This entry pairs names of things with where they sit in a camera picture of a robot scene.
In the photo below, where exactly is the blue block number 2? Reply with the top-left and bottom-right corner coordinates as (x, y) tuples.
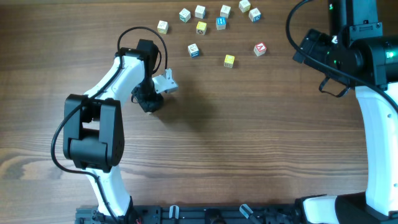
(188, 44), (200, 58)

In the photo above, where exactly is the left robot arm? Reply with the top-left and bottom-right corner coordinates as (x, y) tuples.
(63, 39), (164, 223)

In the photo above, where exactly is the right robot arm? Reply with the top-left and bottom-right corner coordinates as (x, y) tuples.
(294, 1), (397, 223)

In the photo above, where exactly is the red block letter A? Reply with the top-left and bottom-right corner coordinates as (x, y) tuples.
(254, 42), (267, 57)

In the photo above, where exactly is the blue letter block far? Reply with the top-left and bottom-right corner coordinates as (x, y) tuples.
(249, 8), (261, 22)

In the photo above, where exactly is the yellow-edged block letter L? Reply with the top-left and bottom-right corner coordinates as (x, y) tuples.
(157, 21), (169, 34)

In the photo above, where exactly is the yellow-sided white block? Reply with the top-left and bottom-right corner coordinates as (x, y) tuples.
(238, 0), (251, 13)

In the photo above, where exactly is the yellow top picture block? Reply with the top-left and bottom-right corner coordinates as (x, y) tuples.
(196, 21), (207, 35)

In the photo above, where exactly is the green-edged white block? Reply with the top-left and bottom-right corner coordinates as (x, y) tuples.
(179, 8), (191, 23)

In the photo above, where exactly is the yellow top letter block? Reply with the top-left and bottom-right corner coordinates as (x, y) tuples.
(224, 55), (235, 68)

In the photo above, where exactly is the green block letter N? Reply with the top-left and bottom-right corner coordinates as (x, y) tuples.
(220, 5), (231, 19)

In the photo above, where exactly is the blue-sided white block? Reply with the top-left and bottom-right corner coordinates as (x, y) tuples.
(195, 5), (206, 19)

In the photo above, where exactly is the blue top block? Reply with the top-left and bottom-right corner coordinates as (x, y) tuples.
(216, 17), (226, 30)

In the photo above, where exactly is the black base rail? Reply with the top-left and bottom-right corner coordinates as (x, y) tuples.
(75, 204), (308, 224)

